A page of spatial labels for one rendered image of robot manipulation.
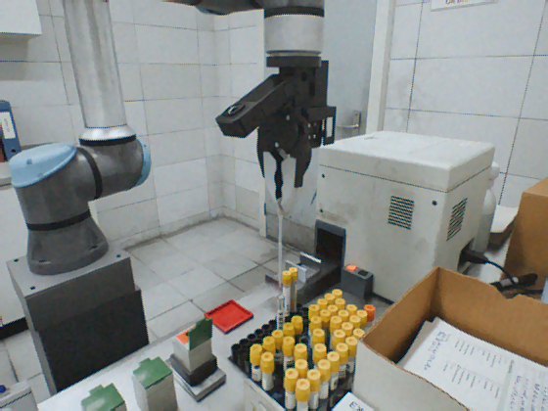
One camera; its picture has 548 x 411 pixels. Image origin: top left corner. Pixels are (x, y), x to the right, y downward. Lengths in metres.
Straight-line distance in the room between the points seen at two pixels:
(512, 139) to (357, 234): 1.32
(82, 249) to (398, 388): 0.61
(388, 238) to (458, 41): 1.44
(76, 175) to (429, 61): 1.74
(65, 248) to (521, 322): 0.78
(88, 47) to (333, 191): 0.56
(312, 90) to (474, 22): 1.57
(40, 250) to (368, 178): 0.65
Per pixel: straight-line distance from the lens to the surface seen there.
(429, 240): 0.68
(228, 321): 0.69
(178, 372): 0.60
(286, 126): 0.45
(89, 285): 0.78
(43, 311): 0.78
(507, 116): 1.95
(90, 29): 0.80
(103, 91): 0.80
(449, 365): 0.58
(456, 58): 2.01
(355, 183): 0.71
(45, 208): 0.76
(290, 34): 0.45
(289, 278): 0.62
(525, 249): 1.04
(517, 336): 0.64
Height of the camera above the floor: 1.31
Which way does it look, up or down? 20 degrees down
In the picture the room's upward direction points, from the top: straight up
